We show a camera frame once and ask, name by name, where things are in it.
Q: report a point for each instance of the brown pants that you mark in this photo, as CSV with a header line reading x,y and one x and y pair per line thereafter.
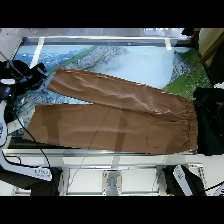
x,y
110,126

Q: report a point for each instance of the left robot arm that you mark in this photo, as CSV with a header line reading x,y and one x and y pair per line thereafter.
x,y
25,78

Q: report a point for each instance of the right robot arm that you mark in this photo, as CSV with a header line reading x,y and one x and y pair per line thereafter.
x,y
210,126

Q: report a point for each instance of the silver frame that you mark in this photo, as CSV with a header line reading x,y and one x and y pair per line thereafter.
x,y
111,181

